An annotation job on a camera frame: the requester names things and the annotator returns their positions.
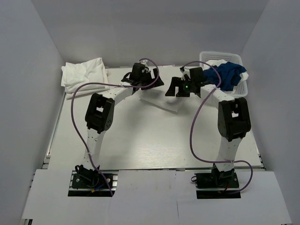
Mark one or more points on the blue t-shirt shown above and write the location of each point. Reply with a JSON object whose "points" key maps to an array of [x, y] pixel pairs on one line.
{"points": [[229, 73]]}

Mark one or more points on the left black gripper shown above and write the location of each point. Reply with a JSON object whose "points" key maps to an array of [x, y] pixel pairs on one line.
{"points": [[148, 74]]}

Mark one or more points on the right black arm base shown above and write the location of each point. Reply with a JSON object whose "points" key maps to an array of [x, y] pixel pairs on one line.
{"points": [[207, 188]]}

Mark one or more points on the folded white t-shirt stack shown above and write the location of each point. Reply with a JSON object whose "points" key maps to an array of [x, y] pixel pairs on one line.
{"points": [[92, 72]]}

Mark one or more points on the white and green raglan t-shirt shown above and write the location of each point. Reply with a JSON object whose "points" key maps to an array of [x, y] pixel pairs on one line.
{"points": [[157, 98]]}

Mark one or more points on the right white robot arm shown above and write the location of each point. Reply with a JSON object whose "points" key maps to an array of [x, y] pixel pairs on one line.
{"points": [[233, 120]]}

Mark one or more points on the white plastic basket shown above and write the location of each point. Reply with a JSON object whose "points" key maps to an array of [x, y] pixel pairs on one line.
{"points": [[216, 58]]}

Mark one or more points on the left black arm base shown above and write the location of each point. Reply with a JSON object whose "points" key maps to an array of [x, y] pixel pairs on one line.
{"points": [[79, 187]]}

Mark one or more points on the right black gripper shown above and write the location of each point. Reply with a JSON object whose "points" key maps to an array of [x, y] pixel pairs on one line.
{"points": [[176, 82]]}

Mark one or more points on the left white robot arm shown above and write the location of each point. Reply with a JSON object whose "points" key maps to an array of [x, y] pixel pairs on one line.
{"points": [[100, 111]]}

